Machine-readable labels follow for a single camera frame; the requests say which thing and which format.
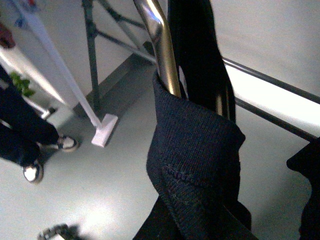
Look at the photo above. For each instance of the black printed t-shirt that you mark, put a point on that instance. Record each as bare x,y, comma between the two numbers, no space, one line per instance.
193,160

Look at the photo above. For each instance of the silver metal clothes hanger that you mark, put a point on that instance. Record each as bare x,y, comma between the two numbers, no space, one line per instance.
158,30

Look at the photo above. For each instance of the rack crossbar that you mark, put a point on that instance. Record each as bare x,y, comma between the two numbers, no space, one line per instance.
271,80
275,120

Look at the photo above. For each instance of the person in dark trousers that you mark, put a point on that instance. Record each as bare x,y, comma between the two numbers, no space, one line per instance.
25,132

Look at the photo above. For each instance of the green plant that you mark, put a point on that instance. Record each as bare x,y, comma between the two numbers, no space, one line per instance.
22,84

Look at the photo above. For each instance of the dark object on floor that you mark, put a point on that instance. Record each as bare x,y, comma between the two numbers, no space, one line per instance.
60,230

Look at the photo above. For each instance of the upper lower rack crossbar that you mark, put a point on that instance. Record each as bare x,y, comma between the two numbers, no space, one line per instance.
271,80

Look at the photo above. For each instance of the black t-shirt right side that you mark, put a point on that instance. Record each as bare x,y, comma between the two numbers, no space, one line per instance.
306,162

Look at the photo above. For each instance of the white stand with foot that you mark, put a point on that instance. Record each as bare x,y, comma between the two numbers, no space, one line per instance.
103,128

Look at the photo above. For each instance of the dark rack side frame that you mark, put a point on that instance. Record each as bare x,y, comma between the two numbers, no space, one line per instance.
115,44

